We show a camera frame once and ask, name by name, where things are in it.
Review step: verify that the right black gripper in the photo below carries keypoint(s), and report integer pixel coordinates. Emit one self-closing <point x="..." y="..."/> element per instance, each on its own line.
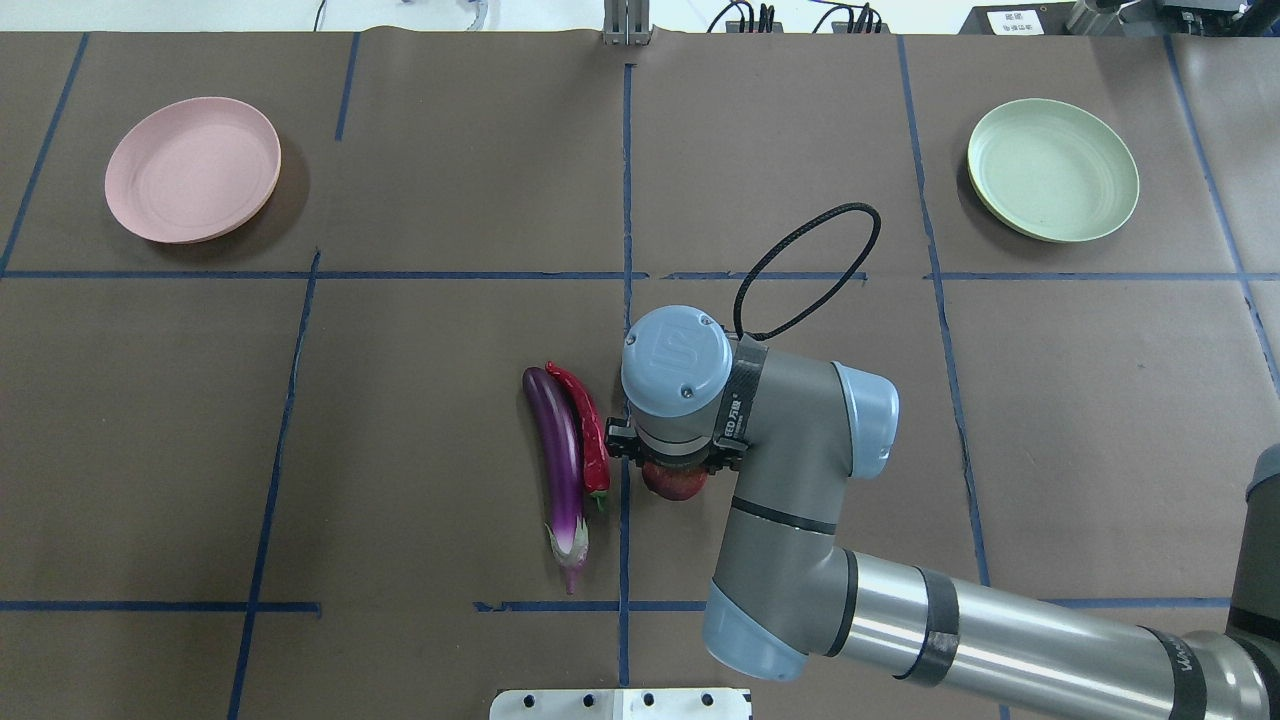
<point x="620" y="443"/>

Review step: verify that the red yellow pomegranate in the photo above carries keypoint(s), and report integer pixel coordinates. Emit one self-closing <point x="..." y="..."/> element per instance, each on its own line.
<point x="674" y="485"/>

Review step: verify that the red chili pepper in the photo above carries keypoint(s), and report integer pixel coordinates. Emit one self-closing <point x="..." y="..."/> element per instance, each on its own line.
<point x="595" y="460"/>

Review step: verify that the purple eggplant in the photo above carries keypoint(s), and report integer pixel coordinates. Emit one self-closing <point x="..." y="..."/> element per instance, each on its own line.
<point x="558" y="433"/>

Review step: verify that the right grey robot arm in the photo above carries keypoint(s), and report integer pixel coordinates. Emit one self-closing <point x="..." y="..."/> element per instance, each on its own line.
<point x="796" y="431"/>

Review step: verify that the green plate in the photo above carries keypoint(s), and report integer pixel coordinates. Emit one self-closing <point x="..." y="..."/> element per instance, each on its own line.
<point x="1052" y="171"/>

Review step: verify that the white label sign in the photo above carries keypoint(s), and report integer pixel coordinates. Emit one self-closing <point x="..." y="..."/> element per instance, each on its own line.
<point x="1015" y="22"/>

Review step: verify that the pink plate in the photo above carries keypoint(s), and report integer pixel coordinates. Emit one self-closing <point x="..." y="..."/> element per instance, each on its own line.
<point x="193" y="171"/>

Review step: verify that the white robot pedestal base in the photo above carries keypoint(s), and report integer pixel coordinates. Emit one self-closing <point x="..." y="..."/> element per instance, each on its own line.
<point x="624" y="703"/>

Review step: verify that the aluminium frame post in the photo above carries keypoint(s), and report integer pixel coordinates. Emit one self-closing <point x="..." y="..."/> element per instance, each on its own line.
<point x="627" y="23"/>

